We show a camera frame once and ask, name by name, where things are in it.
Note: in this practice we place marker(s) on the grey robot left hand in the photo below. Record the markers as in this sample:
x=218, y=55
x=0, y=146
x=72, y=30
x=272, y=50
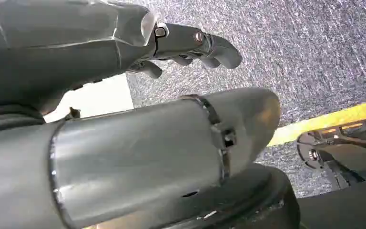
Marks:
x=113, y=151

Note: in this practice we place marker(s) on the pale wooden desk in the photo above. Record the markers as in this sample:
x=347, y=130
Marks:
x=97, y=98

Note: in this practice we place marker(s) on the robot left arm ribbed sleeve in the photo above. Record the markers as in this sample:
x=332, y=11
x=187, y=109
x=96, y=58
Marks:
x=6, y=121

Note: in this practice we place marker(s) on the black robot leg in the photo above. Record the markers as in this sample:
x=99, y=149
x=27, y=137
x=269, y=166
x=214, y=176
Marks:
x=258, y=199

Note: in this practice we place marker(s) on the yellow floor tape strip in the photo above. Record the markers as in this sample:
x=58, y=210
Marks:
x=328, y=120

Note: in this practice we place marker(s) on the black robot foot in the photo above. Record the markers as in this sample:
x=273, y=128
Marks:
x=353, y=164

